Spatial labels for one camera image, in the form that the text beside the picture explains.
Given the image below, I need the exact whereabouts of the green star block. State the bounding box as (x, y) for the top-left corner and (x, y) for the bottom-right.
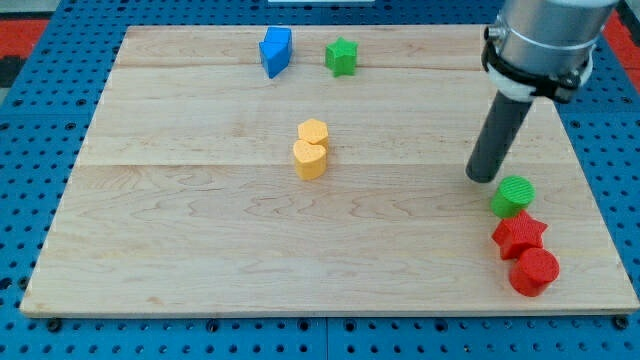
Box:
(325, 37), (358, 77)

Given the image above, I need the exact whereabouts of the red star block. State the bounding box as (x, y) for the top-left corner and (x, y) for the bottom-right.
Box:
(492, 210), (548, 260)

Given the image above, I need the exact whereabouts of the wooden board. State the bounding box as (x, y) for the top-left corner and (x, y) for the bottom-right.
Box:
(20, 25), (639, 318)

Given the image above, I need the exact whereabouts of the yellow heart block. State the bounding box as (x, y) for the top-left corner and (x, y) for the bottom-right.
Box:
(293, 140), (327, 181)

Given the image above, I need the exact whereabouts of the yellow hexagon block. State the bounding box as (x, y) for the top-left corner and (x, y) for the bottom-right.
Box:
(297, 118), (329, 149)

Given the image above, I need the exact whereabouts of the blue wedge block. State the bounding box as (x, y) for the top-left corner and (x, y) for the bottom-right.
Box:
(259, 42), (291, 79)

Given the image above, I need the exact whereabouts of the blue cube block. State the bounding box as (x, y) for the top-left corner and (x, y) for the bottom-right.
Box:
(263, 26), (293, 55)

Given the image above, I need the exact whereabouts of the green cylinder block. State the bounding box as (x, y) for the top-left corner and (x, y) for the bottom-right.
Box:
(490, 176), (536, 219)

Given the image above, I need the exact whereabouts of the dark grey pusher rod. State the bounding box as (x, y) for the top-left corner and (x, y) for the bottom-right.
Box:
(465, 91), (532, 183)

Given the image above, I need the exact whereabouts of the red cylinder block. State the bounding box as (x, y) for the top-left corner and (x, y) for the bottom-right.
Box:
(509, 248), (560, 297)

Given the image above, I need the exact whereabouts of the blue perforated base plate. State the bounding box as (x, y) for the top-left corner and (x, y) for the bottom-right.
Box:
(1, 0), (639, 359)

